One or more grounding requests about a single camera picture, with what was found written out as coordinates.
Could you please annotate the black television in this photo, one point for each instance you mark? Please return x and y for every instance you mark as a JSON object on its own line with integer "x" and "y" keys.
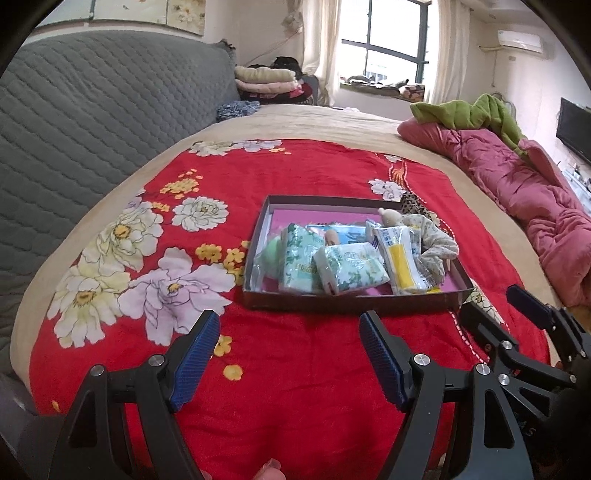
{"x": 575, "y": 129}

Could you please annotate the shallow brown cardboard box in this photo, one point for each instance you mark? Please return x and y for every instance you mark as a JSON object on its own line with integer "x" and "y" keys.
{"x": 351, "y": 305}

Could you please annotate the red floral blanket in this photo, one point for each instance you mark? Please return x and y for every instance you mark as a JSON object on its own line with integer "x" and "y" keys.
{"x": 300, "y": 175}

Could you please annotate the cream curtain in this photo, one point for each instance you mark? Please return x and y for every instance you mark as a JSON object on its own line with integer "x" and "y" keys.
{"x": 321, "y": 46}
{"x": 450, "y": 50}

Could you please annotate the clothes on window sill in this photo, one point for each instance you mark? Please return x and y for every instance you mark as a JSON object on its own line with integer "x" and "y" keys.
{"x": 388, "y": 87}

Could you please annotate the beige bed sheet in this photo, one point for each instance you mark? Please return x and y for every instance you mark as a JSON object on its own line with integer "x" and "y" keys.
{"x": 323, "y": 120}

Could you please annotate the white television stand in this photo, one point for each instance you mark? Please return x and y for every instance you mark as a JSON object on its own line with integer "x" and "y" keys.
{"x": 579, "y": 184}

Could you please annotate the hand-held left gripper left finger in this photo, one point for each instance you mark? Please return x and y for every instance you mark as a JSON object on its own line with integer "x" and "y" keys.
{"x": 194, "y": 364}

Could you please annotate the leopard print cloth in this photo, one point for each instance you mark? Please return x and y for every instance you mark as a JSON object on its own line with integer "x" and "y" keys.
{"x": 411, "y": 203}

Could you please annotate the person's left hand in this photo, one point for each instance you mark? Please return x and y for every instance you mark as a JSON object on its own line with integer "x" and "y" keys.
{"x": 271, "y": 470}

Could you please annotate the dark clothes pile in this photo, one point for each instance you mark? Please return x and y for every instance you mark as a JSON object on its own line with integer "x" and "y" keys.
{"x": 307, "y": 90}

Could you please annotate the blue patterned cloth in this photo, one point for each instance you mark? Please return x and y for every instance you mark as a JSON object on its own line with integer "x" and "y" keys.
{"x": 238, "y": 110}

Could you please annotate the plush bunny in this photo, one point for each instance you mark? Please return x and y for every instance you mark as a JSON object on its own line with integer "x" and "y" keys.
{"x": 391, "y": 216}

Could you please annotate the grey quilted headboard cover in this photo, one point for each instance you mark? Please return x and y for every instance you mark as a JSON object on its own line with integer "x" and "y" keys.
{"x": 92, "y": 115}

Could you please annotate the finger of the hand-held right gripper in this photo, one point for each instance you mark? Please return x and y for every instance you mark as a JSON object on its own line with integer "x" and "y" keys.
{"x": 531, "y": 302}
{"x": 489, "y": 337}

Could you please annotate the green garment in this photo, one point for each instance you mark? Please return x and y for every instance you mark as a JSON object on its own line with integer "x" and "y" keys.
{"x": 461, "y": 113}

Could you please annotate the folded cream and pink blankets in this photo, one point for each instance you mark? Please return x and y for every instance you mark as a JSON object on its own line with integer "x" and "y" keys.
{"x": 263, "y": 81}

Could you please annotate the green floral tissue pack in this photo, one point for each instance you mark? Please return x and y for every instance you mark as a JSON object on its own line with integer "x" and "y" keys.
{"x": 298, "y": 263}
{"x": 355, "y": 270}

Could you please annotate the dark framed window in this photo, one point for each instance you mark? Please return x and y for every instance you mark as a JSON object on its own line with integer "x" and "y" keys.
{"x": 392, "y": 27}

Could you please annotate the green sponge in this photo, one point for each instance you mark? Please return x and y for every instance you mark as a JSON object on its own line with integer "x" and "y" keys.
{"x": 270, "y": 258}

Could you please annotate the floral wall picture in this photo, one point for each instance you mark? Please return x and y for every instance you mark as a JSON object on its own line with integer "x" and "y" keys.
{"x": 152, "y": 11}

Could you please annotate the yellow and white wipes packet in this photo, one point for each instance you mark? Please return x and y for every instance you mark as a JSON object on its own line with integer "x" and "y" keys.
{"x": 404, "y": 267}

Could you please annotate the pink quilt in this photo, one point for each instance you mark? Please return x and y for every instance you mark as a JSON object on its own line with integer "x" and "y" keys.
{"x": 508, "y": 175}

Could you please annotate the plush doll pink bow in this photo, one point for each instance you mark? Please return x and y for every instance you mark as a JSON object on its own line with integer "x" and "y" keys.
{"x": 330, "y": 237}

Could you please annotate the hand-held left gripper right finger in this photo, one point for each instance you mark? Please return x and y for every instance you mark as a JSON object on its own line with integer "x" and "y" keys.
{"x": 383, "y": 364}

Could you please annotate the white air conditioner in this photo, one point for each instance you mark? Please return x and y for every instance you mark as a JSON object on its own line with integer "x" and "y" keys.
{"x": 519, "y": 41}

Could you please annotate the cream floral cloth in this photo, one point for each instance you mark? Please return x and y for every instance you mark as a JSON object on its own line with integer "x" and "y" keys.
{"x": 434, "y": 240}

